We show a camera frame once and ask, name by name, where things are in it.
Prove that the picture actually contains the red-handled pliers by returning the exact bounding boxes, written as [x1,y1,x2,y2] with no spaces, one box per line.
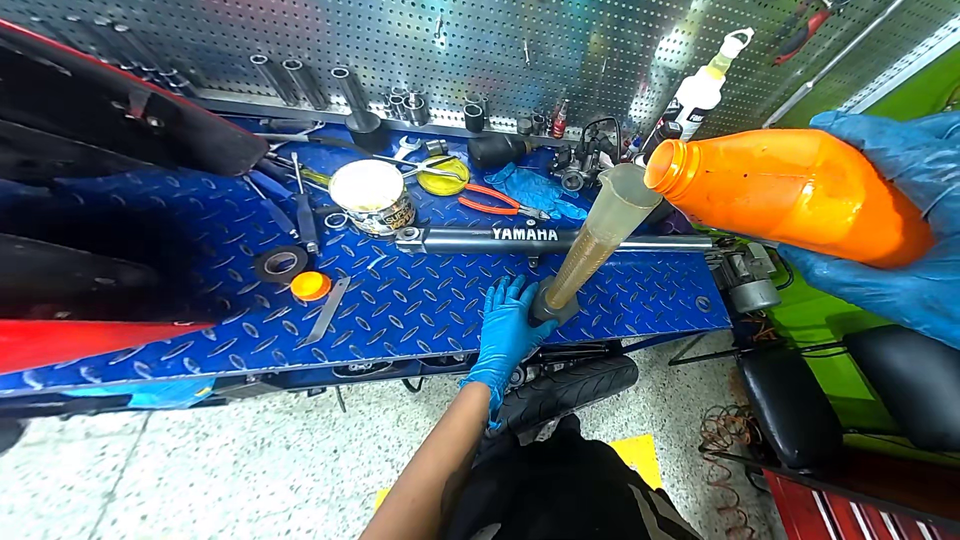
[772,0,850,67]

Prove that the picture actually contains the red and black motorcycle fairing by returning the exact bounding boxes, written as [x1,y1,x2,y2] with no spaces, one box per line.
[0,18,270,376]

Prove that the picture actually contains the metal carburetor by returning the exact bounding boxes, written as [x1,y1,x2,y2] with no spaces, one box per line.
[549,117,624,193]

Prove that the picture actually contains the blue-handled tool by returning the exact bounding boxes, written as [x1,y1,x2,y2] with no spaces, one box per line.
[242,169,301,242]

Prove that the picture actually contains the silver tube with white lettering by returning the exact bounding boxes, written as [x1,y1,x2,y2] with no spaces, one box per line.
[395,219,715,269]

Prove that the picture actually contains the silver electric motor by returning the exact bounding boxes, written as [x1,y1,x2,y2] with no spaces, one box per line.
[703,237,795,315]

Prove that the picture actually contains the metal pegboard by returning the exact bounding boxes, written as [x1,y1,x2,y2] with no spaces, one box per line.
[30,0,905,147]

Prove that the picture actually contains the black electrical tape roll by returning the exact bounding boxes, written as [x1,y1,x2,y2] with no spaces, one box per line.
[254,245,310,285]

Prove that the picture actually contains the white tub with dark print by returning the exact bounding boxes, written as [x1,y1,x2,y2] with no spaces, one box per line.
[328,158,417,238]

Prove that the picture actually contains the person's left forearm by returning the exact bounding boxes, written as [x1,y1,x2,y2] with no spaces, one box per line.
[359,382,492,540]

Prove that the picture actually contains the orange-handled cutting pliers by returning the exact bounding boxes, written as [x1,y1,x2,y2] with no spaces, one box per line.
[457,183,552,222]

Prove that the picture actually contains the light blue plastic sheet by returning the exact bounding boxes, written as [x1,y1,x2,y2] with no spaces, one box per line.
[63,376,217,411]

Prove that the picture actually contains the translucent measuring cylinder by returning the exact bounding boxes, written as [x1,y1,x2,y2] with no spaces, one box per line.
[529,162,664,329]

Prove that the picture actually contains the long-nose metal pliers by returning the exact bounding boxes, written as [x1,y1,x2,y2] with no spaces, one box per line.
[372,153,466,182]

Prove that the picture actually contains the open-end metal wrench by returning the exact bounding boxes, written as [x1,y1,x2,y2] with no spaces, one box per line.
[393,135,423,171]

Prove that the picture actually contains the dark-handled screwdriver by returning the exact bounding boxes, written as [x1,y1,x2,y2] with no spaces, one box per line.
[291,151,321,255]

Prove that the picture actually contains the black motorcycle tire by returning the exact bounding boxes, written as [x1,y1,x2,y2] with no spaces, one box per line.
[495,354,640,438]

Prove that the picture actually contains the long metal socket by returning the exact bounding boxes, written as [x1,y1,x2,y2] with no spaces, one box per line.
[282,58,330,112]
[249,53,299,107]

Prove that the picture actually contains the person's right hand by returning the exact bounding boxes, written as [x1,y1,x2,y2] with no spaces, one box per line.
[777,111,960,350]

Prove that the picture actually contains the person's body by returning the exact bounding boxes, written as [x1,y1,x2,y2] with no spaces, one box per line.
[444,414,705,540]

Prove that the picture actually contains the orange bottle cap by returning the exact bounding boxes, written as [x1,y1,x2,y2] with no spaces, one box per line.
[289,270,333,303]

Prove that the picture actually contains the long socket with wide base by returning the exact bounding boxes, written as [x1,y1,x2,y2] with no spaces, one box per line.
[331,66,391,155]

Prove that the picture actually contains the coiled reddish air hose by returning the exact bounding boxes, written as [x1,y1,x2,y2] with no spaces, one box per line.
[698,402,768,540]

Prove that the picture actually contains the black padded seat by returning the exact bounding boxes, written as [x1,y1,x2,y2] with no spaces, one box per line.
[842,324,960,454]
[736,343,846,472]

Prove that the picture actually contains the red metal tool cabinet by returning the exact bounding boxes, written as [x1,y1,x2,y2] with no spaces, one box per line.
[762,457,960,540]

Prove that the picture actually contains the flat steel ruler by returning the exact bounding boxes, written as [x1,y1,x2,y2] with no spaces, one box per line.
[302,276,352,348]

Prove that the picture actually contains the crumpled blue glove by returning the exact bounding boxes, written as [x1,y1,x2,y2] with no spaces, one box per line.
[483,162,590,222]

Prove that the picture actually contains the round yellow lid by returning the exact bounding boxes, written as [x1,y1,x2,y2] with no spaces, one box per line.
[416,154,471,198]

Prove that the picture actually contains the white bottle with black label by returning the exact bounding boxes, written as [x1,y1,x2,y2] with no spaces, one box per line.
[660,27,756,144]

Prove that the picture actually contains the person's left hand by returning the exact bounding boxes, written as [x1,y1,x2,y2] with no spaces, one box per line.
[459,275,560,431]

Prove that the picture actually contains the group of small sockets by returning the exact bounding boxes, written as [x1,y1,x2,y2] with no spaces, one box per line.
[381,87,432,127]

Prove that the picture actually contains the blue diamond-plate workbench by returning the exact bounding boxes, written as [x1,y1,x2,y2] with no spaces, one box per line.
[0,112,733,399]

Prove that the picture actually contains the black rubber cylinder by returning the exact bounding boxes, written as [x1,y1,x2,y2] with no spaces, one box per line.
[467,134,533,170]

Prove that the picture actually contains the orange plastic bottle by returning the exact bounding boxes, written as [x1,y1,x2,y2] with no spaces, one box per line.
[643,128,936,270]

